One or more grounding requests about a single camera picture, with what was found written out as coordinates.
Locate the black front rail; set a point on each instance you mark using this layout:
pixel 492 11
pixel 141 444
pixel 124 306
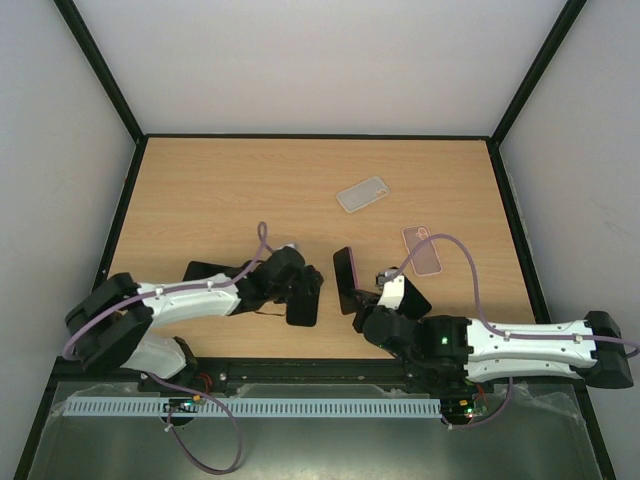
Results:
pixel 223 374

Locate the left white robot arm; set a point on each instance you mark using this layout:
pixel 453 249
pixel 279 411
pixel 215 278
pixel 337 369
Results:
pixel 113 327

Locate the black enclosure frame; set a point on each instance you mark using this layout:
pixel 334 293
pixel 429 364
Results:
pixel 561 27

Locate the purple phone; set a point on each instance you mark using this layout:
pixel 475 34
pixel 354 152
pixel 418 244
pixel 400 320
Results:
pixel 345 280

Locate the slotted cable duct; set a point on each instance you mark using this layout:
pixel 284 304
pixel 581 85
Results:
pixel 253 408

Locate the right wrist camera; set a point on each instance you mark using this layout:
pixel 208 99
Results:
pixel 392 286

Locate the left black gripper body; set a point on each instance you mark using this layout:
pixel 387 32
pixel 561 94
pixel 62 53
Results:
pixel 305 286

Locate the pink phone case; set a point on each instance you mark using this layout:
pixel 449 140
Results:
pixel 425 261

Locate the clear phone case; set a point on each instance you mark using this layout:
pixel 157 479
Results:
pixel 362 194

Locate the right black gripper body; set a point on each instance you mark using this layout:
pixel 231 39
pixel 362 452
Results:
pixel 361 298

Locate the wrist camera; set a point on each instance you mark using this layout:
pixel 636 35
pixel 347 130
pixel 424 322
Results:
pixel 290 246
pixel 392 286

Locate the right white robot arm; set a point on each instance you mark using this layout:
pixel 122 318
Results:
pixel 449 351

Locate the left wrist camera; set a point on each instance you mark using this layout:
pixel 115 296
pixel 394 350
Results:
pixel 290 246

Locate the black phone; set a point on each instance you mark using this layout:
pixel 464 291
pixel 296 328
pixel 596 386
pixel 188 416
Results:
pixel 217 275
pixel 414 304

